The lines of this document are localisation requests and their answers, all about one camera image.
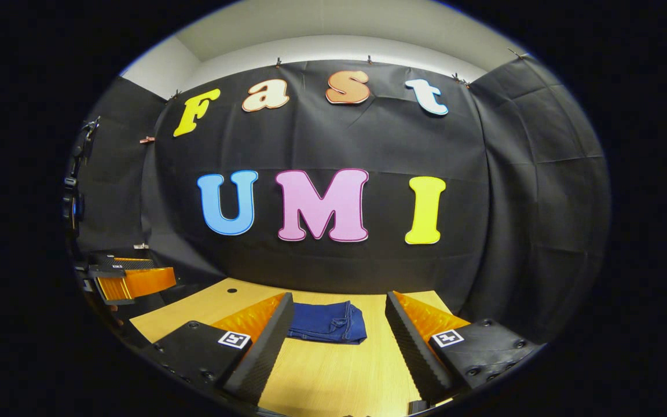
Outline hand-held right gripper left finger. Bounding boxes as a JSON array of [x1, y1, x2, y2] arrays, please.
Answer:
[[138, 291, 295, 406]]

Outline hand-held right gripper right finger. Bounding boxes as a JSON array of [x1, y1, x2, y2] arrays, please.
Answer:
[[384, 290, 544, 406]]

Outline blue jeans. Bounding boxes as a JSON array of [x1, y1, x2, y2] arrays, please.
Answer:
[[286, 300, 368, 345]]

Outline black equipment stand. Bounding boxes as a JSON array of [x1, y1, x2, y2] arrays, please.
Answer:
[[61, 116, 101, 238]]

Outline black backdrop cloth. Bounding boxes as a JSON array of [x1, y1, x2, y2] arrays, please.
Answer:
[[67, 55, 611, 345]]

